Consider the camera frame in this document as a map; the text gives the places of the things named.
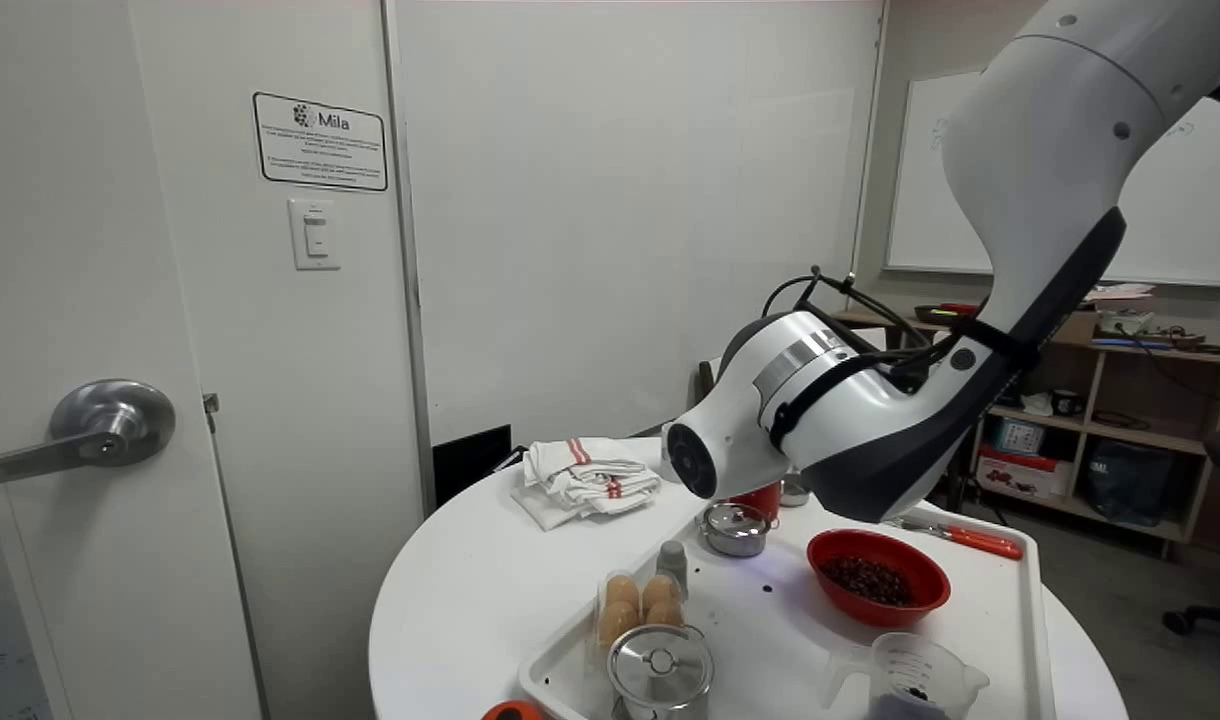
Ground red plastic bowl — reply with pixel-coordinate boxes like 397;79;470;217
805;529;950;629

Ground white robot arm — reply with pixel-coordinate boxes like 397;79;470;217
659;0;1220;524

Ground white red striped cloth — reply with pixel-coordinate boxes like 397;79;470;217
502;437;665;533

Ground small grey shaker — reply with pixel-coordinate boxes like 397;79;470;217
657;541;686;591

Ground red mug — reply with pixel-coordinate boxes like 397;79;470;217
733;482;783;524

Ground tan bread rolls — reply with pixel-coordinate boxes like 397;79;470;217
595;577;682;649

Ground white round table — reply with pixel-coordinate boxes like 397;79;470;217
366;475;1126;720

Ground white plastic tray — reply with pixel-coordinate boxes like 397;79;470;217
517;505;1054;720

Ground steel jar with lid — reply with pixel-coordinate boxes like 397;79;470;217
604;624;717;720

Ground white door sign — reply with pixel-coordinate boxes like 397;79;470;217
250;92;389;191

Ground wooden shelf unit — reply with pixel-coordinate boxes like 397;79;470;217
967;336;1220;544

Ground whiteboard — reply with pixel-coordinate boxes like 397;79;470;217
887;71;1220;290

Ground black box by wall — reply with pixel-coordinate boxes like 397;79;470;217
430;423;513;505

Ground white wall switch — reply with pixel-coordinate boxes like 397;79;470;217
289;200;338;273

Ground door lever handle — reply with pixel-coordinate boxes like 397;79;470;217
0;377;174;485

